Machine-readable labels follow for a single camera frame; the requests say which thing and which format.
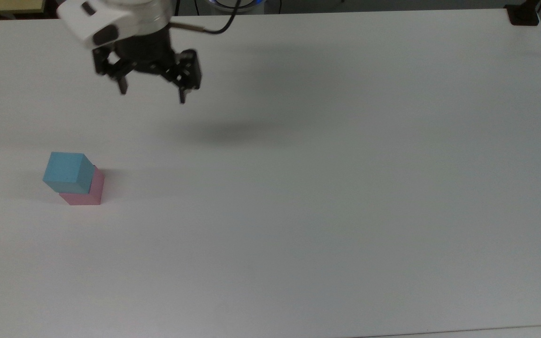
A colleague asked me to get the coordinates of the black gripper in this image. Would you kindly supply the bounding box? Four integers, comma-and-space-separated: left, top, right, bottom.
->
93, 29, 203, 105

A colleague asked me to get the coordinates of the blue foam cube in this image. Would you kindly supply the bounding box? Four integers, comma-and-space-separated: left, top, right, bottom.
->
42, 152, 96, 195

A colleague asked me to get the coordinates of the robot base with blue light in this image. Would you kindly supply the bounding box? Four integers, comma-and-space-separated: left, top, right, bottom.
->
194, 0, 281, 15

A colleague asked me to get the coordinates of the pink foam cube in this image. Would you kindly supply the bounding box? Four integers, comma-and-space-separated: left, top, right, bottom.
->
59, 167, 105, 206

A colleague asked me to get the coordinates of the yellow wooden board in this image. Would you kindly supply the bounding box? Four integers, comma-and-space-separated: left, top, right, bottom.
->
0, 0, 46, 17

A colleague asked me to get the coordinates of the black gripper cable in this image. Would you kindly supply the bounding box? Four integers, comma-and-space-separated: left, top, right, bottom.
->
171, 0, 243, 35

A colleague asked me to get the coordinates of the black camera stand pole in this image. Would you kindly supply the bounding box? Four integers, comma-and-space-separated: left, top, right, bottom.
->
505, 0, 541, 26

